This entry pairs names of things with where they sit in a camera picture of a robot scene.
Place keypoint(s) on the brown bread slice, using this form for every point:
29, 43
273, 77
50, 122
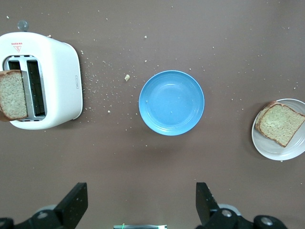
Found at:
13, 95
281, 124

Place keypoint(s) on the bread crumb chunk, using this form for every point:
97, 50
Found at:
127, 78

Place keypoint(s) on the blue plate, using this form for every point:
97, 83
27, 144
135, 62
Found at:
171, 102

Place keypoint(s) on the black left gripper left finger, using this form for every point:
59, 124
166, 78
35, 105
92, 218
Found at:
71, 205

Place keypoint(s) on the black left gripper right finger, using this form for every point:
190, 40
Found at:
205, 205

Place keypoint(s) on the white toaster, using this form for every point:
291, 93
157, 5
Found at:
62, 83

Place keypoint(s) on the beige plate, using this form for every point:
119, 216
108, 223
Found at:
269, 148

